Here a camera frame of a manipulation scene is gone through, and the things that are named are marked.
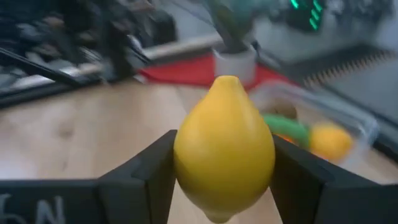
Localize black table frame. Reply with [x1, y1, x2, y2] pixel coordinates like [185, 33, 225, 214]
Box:
[0, 46, 150, 108]

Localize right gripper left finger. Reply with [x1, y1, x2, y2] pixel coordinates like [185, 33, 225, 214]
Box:
[98, 129, 177, 224]

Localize black device green lights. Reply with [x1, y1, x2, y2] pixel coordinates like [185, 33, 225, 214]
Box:
[273, 0, 332, 34]

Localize white plant pot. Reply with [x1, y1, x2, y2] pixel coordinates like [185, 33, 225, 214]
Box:
[213, 46, 257, 85]

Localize yellow toy lemon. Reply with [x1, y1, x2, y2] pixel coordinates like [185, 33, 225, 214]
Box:
[173, 75, 276, 224]

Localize red cloth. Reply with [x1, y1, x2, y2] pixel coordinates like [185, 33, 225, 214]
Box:
[138, 52, 292, 91]

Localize small green toy vegetable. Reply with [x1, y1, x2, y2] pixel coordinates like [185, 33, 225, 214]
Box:
[262, 114, 312, 147]

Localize orange toy fruit green stem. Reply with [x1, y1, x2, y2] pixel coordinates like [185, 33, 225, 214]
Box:
[275, 133, 296, 146]

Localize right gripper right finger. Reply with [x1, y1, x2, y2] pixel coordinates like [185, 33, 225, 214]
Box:
[269, 136, 379, 224]

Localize yellow toy bell pepper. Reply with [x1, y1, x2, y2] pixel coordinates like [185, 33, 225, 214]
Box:
[309, 122, 354, 162]

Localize brown toy kiwi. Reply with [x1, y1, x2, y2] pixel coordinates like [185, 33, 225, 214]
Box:
[266, 101, 299, 121]

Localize green snake plant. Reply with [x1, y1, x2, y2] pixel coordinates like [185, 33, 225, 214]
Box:
[205, 0, 259, 54]

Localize clear plastic tupperware container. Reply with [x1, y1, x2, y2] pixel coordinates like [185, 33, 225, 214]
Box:
[248, 79, 379, 170]

